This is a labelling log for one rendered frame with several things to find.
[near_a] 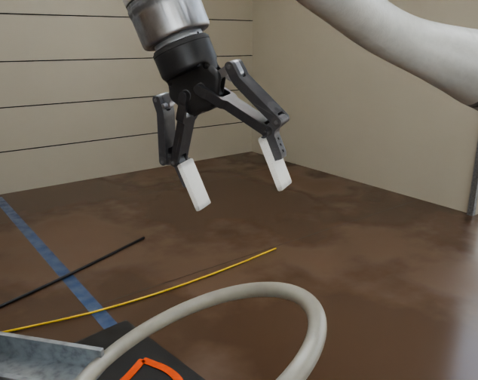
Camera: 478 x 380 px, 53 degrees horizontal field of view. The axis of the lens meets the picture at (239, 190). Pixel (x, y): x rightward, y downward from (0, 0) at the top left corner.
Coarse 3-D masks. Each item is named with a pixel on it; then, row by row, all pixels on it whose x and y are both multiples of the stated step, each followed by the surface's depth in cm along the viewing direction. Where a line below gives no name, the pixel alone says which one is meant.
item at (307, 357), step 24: (240, 288) 100; (264, 288) 96; (288, 288) 91; (168, 312) 103; (192, 312) 104; (312, 312) 78; (144, 336) 100; (312, 336) 71; (96, 360) 93; (312, 360) 67
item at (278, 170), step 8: (264, 144) 58; (264, 152) 58; (272, 160) 58; (280, 160) 60; (272, 168) 58; (280, 168) 59; (272, 176) 59; (280, 176) 59; (288, 176) 60; (280, 184) 59; (288, 184) 60
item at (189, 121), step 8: (184, 96) 60; (184, 104) 61; (176, 112) 62; (184, 112) 62; (176, 120) 63; (184, 120) 62; (192, 120) 64; (176, 128) 64; (184, 128) 63; (192, 128) 65; (176, 136) 64; (184, 136) 64; (176, 144) 65; (184, 144) 65; (176, 152) 65; (184, 152) 66; (176, 160) 66
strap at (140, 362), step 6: (138, 360) 268; (144, 360) 268; (150, 360) 268; (132, 366) 263; (138, 366) 263; (156, 366) 263; (162, 366) 263; (168, 366) 263; (132, 372) 258; (168, 372) 258; (174, 372) 258; (126, 378) 253; (174, 378) 254; (180, 378) 254
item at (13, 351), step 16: (0, 336) 100; (16, 336) 99; (32, 336) 99; (0, 352) 101; (16, 352) 100; (32, 352) 98; (48, 352) 97; (64, 352) 96; (80, 352) 95; (96, 352) 94; (0, 368) 96; (16, 368) 96; (32, 368) 96; (48, 368) 96; (64, 368) 95; (80, 368) 95
